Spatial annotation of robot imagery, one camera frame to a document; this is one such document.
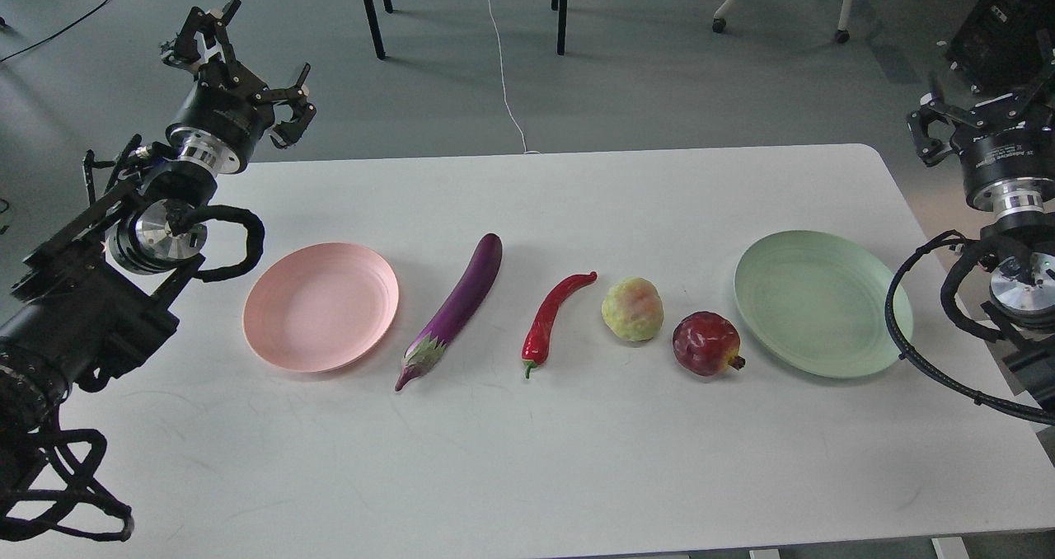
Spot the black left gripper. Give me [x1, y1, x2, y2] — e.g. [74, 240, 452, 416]
[161, 0, 317, 173]

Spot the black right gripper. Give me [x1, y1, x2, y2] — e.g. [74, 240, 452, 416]
[907, 28, 1055, 212]

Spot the purple eggplant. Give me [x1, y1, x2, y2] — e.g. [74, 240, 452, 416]
[394, 233, 504, 392]

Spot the red pomegranate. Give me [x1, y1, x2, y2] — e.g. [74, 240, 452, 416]
[672, 311, 746, 378]

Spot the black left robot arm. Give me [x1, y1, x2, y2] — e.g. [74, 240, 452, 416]
[1, 0, 317, 543]

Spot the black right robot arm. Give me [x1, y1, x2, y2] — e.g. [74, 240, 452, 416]
[883, 28, 1054, 426]

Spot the black equipment box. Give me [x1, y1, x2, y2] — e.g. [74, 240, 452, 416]
[945, 0, 1054, 96]

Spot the black table leg left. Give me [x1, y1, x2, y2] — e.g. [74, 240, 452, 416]
[362, 0, 394, 62]

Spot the pink plate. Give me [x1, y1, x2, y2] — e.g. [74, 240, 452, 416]
[242, 242, 401, 373]

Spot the light green plate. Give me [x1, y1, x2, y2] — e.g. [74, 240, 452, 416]
[734, 231, 901, 379]

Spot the red chili pepper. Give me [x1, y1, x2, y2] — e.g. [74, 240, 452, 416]
[521, 272, 598, 379]

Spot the white floor cable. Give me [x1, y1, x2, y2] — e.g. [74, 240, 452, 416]
[471, 0, 542, 156]

